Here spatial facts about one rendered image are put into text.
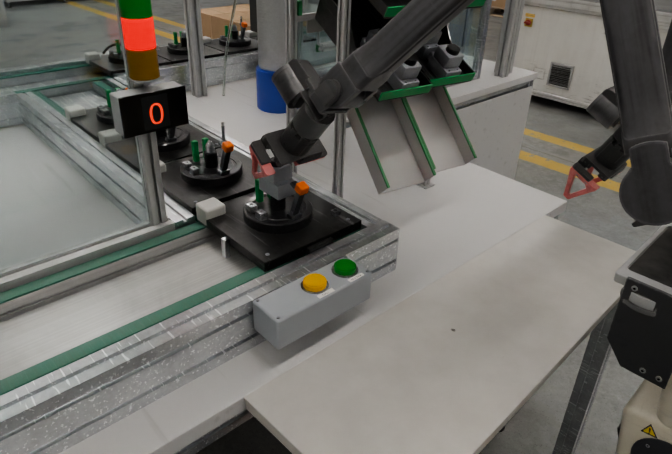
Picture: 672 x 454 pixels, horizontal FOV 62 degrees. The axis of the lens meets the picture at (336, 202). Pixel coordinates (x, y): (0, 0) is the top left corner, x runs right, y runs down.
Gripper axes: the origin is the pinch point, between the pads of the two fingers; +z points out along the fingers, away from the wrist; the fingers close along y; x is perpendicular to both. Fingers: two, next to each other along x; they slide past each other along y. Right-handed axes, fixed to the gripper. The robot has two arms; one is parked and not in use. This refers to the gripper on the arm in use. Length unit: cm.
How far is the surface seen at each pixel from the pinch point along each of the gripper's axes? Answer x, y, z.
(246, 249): 11.9, 11.9, 4.2
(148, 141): -14.4, 18.8, 4.9
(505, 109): -14, -164, 56
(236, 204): 0.0, 3.8, 14.1
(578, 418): 83, -59, 22
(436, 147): 7.8, -42.2, -0.6
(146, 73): -19.5, 19.7, -9.1
